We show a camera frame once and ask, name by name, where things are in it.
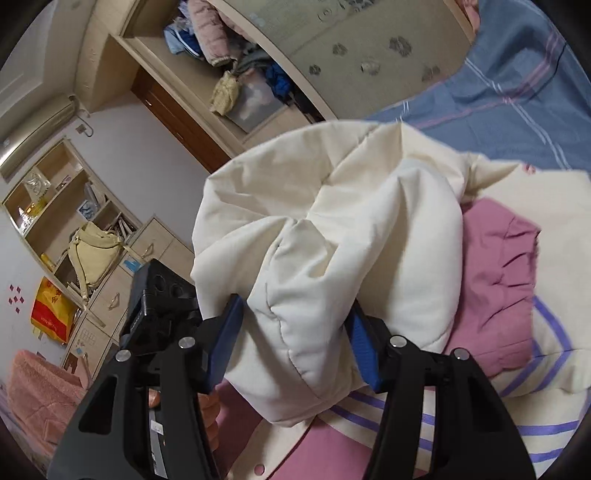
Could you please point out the person's left hand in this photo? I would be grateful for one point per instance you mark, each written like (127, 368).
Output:
(210, 415)

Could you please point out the dark blue cloth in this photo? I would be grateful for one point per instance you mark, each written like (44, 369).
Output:
(278, 78)

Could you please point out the pale yellow shoulder bag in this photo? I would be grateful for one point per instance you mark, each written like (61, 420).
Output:
(94, 256)

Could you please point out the beige shelf cabinet with drawers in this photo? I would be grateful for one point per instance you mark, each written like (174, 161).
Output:
(152, 249)

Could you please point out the pink fleece blanket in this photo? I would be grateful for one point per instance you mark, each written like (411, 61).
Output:
(41, 397)

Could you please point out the dark brown wooden door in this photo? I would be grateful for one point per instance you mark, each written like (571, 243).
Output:
(184, 124)

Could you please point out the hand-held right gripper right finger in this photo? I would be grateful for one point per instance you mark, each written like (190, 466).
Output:
(365, 353)

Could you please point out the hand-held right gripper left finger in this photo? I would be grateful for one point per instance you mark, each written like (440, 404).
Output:
(225, 339)

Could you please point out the pink wall stickers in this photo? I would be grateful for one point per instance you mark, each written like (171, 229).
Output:
(17, 299)

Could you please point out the wall power socket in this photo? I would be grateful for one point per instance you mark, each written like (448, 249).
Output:
(84, 129)

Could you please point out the pale yellow cloth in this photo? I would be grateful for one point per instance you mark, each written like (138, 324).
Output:
(225, 94)

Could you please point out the beige wooden wardrobe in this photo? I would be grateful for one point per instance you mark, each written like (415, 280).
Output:
(152, 50)

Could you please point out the red and yellow shopping bag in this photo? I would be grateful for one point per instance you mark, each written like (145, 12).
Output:
(51, 311)

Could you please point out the light blue folded clothes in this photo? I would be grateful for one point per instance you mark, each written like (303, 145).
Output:
(182, 39)

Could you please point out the clear plastic storage box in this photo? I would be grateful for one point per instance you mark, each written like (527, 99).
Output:
(258, 104)

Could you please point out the blue plaid bedsheet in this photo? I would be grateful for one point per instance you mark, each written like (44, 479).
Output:
(508, 83)

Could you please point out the grey paw print blanket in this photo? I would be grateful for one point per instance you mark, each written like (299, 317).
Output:
(351, 50)

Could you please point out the white air conditioner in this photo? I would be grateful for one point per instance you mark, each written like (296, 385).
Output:
(34, 138)

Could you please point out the pink puffer coat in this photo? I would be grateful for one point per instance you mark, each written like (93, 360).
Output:
(210, 32)

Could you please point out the pink and cream striped jacket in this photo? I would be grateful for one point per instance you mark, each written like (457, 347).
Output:
(494, 277)

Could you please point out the white puffer jacket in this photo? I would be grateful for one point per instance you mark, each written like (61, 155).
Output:
(332, 240)

